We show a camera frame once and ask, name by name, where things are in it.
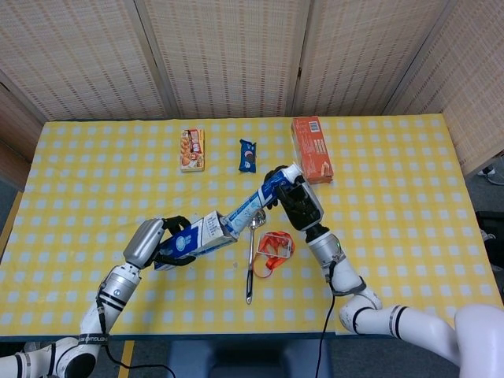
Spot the blue white toothpaste carton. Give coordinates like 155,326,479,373
153,210,239,272

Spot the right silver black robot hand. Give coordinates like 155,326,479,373
262,167,326,232

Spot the woven folding screen panel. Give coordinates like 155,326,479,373
133,0,314,119
0,70,50,190
291,0,460,117
0,0,180,122
384,0,504,178

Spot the blue cookie packet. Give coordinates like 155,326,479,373
238,138,259,174

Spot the yellow floor tape strip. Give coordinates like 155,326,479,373
117,340,135,378

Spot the clear badge holder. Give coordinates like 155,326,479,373
255,232,296,259

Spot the stainless steel ladle black grip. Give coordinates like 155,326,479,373
246,210,268,306

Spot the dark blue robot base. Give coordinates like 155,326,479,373
167,338,334,378

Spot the black cable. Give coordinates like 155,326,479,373
96,298,174,378
317,259,340,378

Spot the black bag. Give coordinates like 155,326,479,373
475,211,504,272

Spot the orange biscuit box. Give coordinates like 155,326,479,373
291,116,335,186

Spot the blue white toothpaste tube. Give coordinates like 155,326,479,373
222,163,304,240

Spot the yellow white checked tablecloth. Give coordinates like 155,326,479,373
0,113,504,338

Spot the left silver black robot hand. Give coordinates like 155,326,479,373
124,215,198,269

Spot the yellow snack box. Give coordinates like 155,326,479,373
180,128,206,173

